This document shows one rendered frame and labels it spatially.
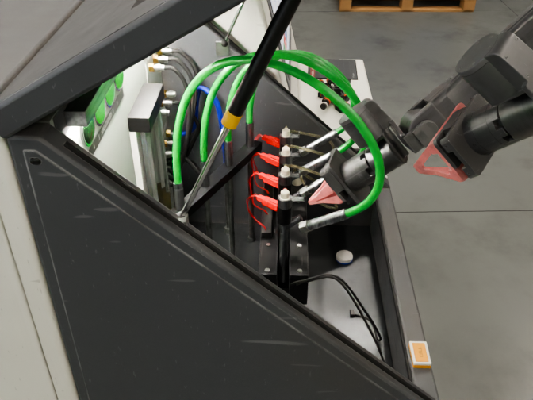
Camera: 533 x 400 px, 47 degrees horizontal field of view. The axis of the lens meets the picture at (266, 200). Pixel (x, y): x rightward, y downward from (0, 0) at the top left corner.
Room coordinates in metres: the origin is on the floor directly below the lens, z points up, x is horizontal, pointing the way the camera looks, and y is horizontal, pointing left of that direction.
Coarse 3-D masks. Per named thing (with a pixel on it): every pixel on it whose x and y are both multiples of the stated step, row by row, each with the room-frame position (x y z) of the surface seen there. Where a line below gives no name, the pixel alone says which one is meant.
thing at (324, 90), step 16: (224, 64) 0.90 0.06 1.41; (272, 64) 0.86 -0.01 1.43; (288, 64) 0.86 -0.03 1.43; (192, 80) 0.93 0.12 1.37; (304, 80) 0.84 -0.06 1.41; (336, 96) 0.82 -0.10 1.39; (352, 112) 0.81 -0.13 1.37; (176, 128) 0.94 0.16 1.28; (176, 144) 0.94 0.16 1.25; (368, 144) 0.80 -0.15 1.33; (176, 160) 0.94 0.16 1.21; (176, 176) 0.94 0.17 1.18; (384, 176) 0.79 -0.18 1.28; (352, 208) 0.81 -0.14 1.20
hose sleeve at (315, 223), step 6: (342, 210) 0.82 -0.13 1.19; (324, 216) 0.83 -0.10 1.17; (330, 216) 0.82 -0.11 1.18; (336, 216) 0.81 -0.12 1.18; (342, 216) 0.81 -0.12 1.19; (312, 222) 0.83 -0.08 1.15; (318, 222) 0.83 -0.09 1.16; (324, 222) 0.82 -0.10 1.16; (330, 222) 0.82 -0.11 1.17; (312, 228) 0.83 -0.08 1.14
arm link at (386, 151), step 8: (384, 136) 0.89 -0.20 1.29; (392, 136) 0.90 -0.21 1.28; (384, 144) 0.89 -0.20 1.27; (392, 144) 0.89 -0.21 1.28; (400, 144) 0.90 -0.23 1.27; (368, 152) 0.90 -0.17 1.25; (384, 152) 0.88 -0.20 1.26; (392, 152) 0.88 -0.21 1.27; (400, 152) 0.89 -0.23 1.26; (368, 160) 0.89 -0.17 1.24; (384, 160) 0.88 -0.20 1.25; (392, 160) 0.87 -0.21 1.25; (400, 160) 0.87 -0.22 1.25; (368, 168) 0.89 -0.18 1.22; (392, 168) 0.88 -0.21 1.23
